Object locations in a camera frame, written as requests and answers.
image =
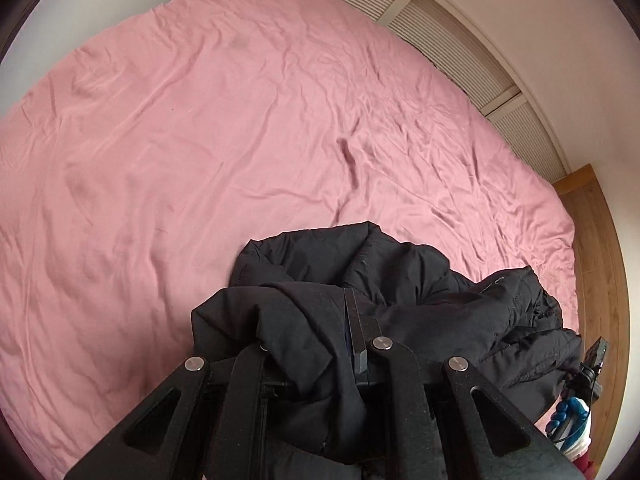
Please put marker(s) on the person's right forearm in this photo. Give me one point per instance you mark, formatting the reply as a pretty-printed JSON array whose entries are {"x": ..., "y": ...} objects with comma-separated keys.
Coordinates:
[{"x": 584, "y": 464}]

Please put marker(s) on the black padded jacket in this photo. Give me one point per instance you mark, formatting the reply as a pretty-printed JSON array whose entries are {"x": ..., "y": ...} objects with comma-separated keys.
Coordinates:
[{"x": 310, "y": 310}]

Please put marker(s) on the pink bed sheet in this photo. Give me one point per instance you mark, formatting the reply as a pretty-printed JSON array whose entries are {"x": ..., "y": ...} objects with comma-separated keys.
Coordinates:
[{"x": 210, "y": 150}]

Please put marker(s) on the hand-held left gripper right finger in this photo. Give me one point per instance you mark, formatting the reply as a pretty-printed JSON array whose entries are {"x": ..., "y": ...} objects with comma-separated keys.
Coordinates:
[{"x": 400, "y": 395}]

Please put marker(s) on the person's right hand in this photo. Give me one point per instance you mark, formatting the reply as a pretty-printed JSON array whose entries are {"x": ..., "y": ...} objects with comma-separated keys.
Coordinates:
[{"x": 572, "y": 420}]

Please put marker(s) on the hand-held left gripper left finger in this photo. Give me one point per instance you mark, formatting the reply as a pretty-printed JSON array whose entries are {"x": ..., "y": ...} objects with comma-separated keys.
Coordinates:
[{"x": 245, "y": 400}]

